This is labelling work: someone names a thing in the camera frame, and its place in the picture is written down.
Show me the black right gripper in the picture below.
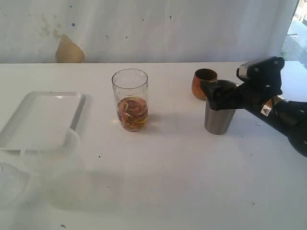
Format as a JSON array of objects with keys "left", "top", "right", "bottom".
[{"left": 200, "top": 76, "right": 284, "bottom": 115}]

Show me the stainless steel cup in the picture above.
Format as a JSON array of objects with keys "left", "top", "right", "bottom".
[{"left": 204, "top": 98, "right": 236, "bottom": 135}]

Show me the wooden cup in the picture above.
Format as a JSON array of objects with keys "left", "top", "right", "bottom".
[{"left": 191, "top": 68, "right": 218, "bottom": 101}]

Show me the clear plastic shaker cup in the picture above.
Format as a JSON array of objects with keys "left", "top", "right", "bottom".
[{"left": 111, "top": 69, "right": 148, "bottom": 132}]

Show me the clear plastic lid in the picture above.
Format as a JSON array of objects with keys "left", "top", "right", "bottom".
[{"left": 0, "top": 162, "right": 31, "bottom": 209}]

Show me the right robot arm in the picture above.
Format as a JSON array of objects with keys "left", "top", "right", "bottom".
[{"left": 200, "top": 80, "right": 307, "bottom": 156}]

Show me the brown food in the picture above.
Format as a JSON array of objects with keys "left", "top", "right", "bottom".
[{"left": 117, "top": 97, "right": 148, "bottom": 132}]

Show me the white rectangular tray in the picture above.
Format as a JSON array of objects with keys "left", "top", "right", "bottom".
[{"left": 0, "top": 92, "right": 85, "bottom": 151}]

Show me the translucent plastic container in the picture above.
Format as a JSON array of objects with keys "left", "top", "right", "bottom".
[{"left": 21, "top": 129, "right": 89, "bottom": 211}]

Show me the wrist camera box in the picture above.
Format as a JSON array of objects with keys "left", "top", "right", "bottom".
[{"left": 236, "top": 56, "right": 285, "bottom": 82}]

